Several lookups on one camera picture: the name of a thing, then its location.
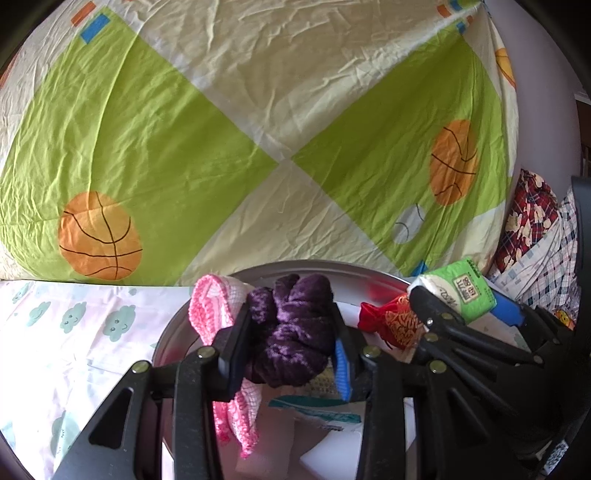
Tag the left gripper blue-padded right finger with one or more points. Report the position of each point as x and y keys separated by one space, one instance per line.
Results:
x=420 y=419

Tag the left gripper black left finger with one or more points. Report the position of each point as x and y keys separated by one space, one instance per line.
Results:
x=123 y=438

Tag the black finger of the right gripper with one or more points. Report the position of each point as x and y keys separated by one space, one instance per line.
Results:
x=441 y=319

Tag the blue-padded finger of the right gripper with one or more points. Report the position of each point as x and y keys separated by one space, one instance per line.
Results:
x=506 y=310

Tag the green tissue pack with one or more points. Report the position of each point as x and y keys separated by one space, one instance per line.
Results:
x=461 y=286

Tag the red embroidered satin pouch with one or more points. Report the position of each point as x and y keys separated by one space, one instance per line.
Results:
x=395 y=322

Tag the cotton swab packet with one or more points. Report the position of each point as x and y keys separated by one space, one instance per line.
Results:
x=318 y=403

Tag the white gauze roll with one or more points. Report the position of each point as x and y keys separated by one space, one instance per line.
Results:
x=270 y=459

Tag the dark purple velvet scrunchie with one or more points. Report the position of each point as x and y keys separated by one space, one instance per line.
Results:
x=293 y=331

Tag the pink-trimmed white knit cloth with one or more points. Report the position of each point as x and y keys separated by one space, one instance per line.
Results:
x=214 y=304

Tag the blue white plaid fabric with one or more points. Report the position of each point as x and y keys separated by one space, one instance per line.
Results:
x=545 y=276

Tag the smiley toy in bag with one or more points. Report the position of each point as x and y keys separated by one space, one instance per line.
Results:
x=566 y=316

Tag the red plaid bear fabric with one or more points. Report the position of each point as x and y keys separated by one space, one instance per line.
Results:
x=534 y=209

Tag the cloud print table cloth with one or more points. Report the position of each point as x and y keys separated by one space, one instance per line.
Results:
x=64 y=346

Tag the round Danish cookie tin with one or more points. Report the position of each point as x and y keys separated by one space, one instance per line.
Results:
x=463 y=429

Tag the green cream sports bedsheet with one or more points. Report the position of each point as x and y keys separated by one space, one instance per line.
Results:
x=151 y=142

